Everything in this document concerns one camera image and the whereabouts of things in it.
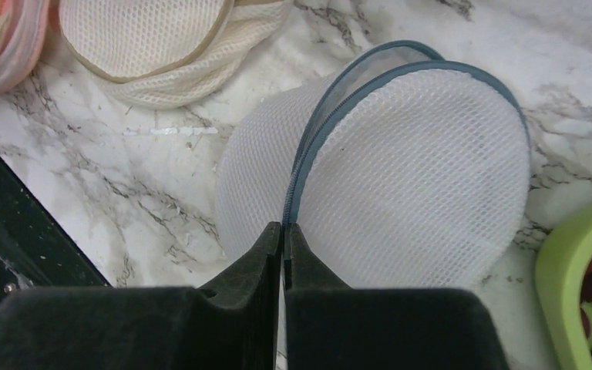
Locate white mesh laundry bag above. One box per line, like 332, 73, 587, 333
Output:
216, 41, 531, 288

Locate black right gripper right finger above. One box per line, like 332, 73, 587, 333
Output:
284, 224, 508, 369

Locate floral pink laundry bag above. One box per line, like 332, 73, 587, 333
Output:
0, 0, 50, 93

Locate cream mesh laundry bag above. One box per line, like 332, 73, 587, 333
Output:
58, 0, 291, 109

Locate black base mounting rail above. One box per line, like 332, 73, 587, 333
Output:
0, 157, 108, 303

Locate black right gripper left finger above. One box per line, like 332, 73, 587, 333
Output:
0, 222, 281, 369

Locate green plastic basin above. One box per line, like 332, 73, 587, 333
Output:
535, 204, 592, 369

